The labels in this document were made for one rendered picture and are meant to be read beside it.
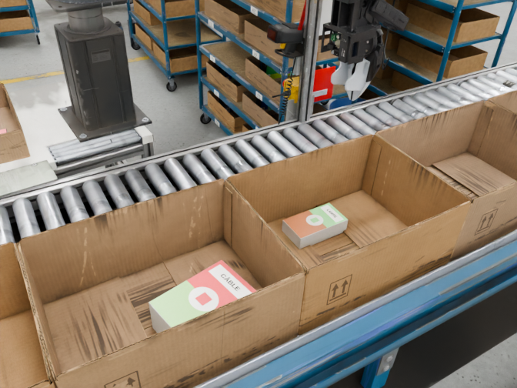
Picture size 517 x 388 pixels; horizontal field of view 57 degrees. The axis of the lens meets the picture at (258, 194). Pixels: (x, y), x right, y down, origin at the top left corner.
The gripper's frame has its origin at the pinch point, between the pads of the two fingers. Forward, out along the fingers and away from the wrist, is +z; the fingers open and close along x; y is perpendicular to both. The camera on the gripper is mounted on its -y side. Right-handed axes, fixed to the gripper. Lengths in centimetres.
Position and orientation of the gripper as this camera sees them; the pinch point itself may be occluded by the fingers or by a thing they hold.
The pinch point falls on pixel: (355, 92)
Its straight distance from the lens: 97.6
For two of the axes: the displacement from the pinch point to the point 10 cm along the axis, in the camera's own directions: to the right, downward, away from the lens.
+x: 6.1, 4.9, -6.2
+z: -0.1, 7.9, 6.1
